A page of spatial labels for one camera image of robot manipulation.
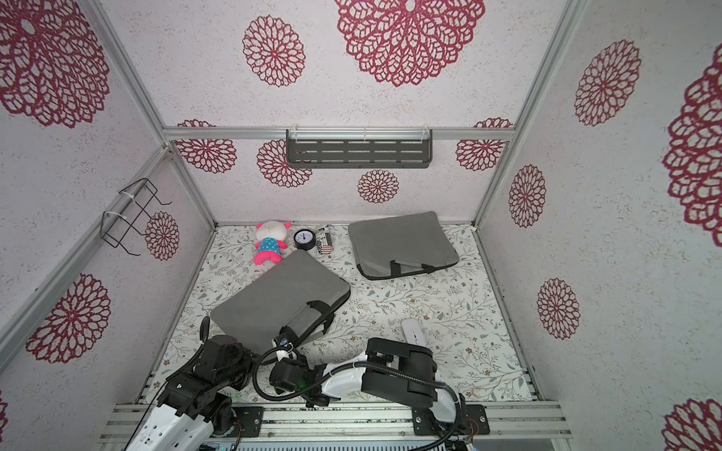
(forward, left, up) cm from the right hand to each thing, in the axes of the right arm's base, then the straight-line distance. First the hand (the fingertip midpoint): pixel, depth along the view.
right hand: (271, 366), depth 82 cm
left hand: (+3, +2, +2) cm, 4 cm away
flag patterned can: (+49, -10, +1) cm, 50 cm away
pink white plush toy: (+42, +9, +6) cm, 43 cm away
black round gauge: (+49, -2, 0) cm, 49 cm away
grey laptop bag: (+21, -3, +2) cm, 22 cm away
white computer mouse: (+12, -42, -1) cm, 44 cm away
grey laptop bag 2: (+49, -41, -2) cm, 64 cm away
